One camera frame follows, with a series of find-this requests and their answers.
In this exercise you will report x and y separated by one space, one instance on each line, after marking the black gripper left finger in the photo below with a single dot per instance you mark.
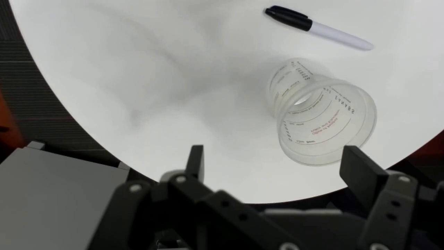
202 219

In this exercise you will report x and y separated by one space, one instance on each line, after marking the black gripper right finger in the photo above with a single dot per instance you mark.
402 214

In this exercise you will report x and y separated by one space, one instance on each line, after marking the clear plastic measuring cup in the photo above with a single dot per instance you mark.
318 114

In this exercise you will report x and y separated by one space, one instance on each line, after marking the round white table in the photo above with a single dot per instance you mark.
151 78

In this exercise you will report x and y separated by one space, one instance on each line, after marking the black and white marker pen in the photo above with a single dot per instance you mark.
304 23

